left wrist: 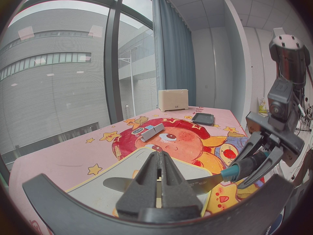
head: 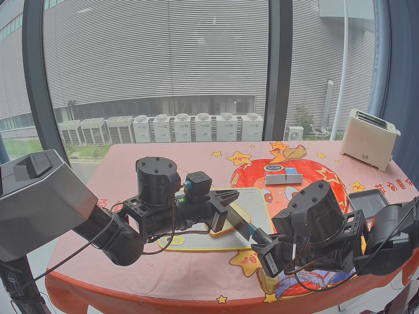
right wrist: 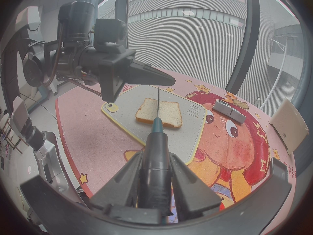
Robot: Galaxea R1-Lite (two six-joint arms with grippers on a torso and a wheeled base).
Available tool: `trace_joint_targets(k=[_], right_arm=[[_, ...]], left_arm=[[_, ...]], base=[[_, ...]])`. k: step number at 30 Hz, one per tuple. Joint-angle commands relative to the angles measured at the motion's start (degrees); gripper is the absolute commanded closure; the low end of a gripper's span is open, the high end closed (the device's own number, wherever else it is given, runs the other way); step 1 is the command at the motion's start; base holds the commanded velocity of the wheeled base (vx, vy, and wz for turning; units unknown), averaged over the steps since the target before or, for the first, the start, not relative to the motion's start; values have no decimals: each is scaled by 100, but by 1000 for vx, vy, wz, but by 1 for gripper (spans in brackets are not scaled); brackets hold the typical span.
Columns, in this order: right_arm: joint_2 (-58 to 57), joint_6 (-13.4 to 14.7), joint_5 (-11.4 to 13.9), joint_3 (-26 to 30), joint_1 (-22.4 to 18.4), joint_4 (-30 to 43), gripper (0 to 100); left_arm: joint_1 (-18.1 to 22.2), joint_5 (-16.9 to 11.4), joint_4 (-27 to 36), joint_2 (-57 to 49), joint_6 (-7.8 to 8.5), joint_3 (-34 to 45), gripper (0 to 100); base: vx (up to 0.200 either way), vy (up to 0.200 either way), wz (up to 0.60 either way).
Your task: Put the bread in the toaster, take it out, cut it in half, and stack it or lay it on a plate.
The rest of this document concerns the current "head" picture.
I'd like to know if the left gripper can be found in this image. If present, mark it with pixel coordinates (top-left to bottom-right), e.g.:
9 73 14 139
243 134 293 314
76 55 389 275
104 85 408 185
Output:
173 190 238 235

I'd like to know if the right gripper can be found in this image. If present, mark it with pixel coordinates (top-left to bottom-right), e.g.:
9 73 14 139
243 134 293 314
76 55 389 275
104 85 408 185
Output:
251 237 315 278

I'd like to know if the knife with blue-green handle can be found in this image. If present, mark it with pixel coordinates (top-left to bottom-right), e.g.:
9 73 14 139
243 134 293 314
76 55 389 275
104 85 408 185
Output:
229 206 275 245

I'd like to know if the slice of bread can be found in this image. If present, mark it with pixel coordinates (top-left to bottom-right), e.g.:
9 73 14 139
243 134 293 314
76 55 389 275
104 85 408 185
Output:
209 226 237 239

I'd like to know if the cream toaster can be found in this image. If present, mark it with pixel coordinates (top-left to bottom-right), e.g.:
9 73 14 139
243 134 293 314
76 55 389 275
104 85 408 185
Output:
339 109 401 172

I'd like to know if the cutting board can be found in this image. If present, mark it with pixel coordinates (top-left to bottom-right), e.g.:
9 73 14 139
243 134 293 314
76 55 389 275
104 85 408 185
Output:
158 187 273 252

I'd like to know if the white knife rest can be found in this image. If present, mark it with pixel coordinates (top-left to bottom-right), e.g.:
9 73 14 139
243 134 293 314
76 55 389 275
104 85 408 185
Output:
265 168 302 186

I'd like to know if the dark grey tray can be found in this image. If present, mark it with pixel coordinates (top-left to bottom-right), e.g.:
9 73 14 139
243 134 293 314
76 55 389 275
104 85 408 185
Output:
348 188 391 220

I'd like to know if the window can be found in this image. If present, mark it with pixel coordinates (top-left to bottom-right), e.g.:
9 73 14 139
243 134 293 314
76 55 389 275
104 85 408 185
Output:
0 0 390 176

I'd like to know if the blue curtain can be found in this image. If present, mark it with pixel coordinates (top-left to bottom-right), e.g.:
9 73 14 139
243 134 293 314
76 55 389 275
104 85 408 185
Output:
369 0 419 184

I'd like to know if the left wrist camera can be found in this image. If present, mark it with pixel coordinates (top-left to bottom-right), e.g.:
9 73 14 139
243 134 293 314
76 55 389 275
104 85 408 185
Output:
182 172 213 204

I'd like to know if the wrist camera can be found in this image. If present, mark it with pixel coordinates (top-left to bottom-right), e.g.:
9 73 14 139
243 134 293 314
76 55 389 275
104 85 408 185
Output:
182 172 213 204
271 208 297 235

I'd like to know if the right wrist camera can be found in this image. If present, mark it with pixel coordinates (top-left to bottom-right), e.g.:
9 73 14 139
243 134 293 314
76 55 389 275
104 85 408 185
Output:
271 208 297 235

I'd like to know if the black cable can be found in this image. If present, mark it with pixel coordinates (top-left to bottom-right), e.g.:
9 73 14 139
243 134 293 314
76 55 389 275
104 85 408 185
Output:
10 221 122 307

